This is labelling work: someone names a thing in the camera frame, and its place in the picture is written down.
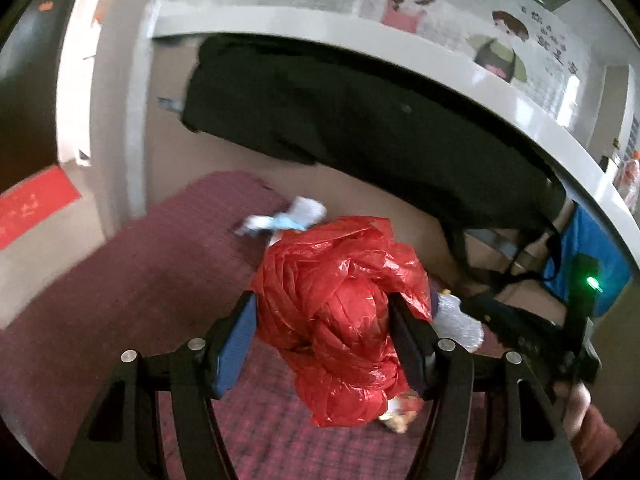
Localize red plastic bag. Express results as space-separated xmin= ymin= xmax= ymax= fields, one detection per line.
xmin=251 ymin=215 xmax=433 ymax=428

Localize person's right hand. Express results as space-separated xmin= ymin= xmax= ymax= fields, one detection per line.
xmin=556 ymin=381 xmax=624 ymax=472

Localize white bed frame rail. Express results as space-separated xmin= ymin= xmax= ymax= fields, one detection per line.
xmin=147 ymin=10 xmax=640 ymax=233

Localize white crumpled paper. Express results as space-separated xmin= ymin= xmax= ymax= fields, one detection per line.
xmin=286 ymin=196 xmax=328 ymax=227

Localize cartoon wall poster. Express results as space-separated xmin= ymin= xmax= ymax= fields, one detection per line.
xmin=155 ymin=0 xmax=581 ymax=128

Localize black coat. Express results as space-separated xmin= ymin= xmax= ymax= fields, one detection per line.
xmin=180 ymin=35 xmax=568 ymax=241

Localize black bag strap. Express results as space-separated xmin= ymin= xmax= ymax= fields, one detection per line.
xmin=442 ymin=220 xmax=563 ymax=293

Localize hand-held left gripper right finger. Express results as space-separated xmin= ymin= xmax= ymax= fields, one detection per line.
xmin=389 ymin=291 xmax=583 ymax=480

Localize black door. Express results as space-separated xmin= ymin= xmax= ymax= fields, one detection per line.
xmin=0 ymin=0 xmax=96 ymax=193

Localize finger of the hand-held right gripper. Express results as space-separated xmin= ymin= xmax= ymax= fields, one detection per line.
xmin=460 ymin=294 xmax=569 ymax=377

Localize yellow snack wrapper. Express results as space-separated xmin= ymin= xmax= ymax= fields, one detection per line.
xmin=378 ymin=394 xmax=418 ymax=434

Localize maroon plaid blanket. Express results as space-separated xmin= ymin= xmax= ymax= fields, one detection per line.
xmin=0 ymin=170 xmax=506 ymax=480

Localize red floor mat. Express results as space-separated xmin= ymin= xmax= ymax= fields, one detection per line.
xmin=0 ymin=166 xmax=82 ymax=250

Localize blue cloth bag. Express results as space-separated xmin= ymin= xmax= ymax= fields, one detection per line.
xmin=542 ymin=202 xmax=633 ymax=313

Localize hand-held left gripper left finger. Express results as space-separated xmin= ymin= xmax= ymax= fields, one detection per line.
xmin=60 ymin=290 xmax=258 ymax=480

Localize white blue crumpled wrapper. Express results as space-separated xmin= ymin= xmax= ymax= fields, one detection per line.
xmin=234 ymin=212 xmax=308 ymax=239

